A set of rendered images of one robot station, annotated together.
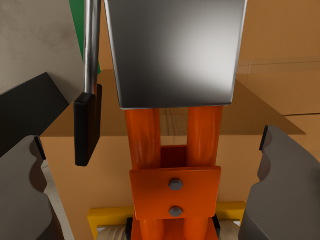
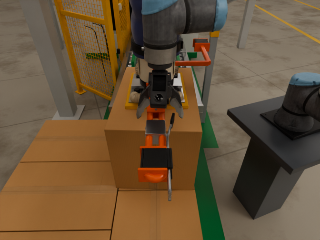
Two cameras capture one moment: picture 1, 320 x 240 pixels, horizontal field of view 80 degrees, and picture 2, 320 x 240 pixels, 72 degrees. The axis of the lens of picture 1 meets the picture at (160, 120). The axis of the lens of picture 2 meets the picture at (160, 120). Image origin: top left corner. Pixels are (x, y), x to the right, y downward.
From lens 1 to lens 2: 0.62 m
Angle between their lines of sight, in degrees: 24
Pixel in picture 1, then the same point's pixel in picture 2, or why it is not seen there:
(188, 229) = not seen: hidden behind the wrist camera
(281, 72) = (78, 185)
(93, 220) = (185, 104)
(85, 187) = (188, 115)
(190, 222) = not seen: hidden behind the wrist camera
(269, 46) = (85, 200)
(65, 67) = (236, 222)
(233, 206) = (130, 107)
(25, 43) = not seen: outside the picture
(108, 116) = (179, 142)
